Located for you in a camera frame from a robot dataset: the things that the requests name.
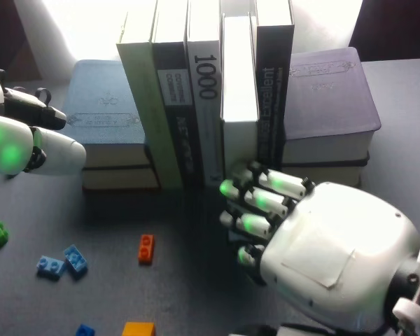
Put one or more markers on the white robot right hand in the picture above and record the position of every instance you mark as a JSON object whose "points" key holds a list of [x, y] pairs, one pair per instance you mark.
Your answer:
{"points": [[336, 245]]}

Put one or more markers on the plain white book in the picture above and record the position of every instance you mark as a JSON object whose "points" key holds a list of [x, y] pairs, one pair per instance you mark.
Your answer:
{"points": [[239, 70]]}

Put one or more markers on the dark-covered book under purple book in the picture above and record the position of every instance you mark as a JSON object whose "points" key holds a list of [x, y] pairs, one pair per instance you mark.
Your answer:
{"points": [[336, 173]]}

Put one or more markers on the purple embossed book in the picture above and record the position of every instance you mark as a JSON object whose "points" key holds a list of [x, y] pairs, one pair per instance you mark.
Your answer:
{"points": [[329, 98]]}

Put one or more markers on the black book with white lettering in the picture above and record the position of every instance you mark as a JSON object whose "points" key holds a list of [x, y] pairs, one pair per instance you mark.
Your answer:
{"points": [[269, 105]]}

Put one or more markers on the orange-red toy block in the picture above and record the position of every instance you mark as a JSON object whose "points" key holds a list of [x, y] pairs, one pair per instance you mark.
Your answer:
{"points": [[146, 249]]}

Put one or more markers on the white book marked 1000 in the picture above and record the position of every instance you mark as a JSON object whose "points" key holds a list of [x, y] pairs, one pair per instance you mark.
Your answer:
{"points": [[204, 77]]}

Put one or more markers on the orange toy block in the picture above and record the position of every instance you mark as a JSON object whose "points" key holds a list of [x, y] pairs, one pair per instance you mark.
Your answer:
{"points": [[138, 329]]}

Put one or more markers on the black book with white label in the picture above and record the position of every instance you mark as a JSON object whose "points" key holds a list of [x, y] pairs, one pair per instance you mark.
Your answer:
{"points": [[176, 87]]}

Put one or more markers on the dark-covered book under blue book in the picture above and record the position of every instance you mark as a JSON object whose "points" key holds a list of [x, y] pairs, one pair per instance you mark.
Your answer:
{"points": [[119, 178]]}

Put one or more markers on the green-spined book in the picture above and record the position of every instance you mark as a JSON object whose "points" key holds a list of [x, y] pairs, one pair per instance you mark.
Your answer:
{"points": [[150, 105]]}

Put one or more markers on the grey table cloth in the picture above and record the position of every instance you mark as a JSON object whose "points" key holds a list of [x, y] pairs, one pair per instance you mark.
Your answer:
{"points": [[108, 297]]}

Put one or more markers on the light blue toy block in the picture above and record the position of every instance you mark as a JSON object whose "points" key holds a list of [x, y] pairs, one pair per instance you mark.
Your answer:
{"points": [[50, 266], [76, 260]]}

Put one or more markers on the dark blue toy block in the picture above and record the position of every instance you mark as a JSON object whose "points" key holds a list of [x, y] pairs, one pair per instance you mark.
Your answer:
{"points": [[85, 330]]}

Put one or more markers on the blue embossed book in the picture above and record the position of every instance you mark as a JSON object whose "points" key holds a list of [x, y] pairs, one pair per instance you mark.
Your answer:
{"points": [[98, 105]]}

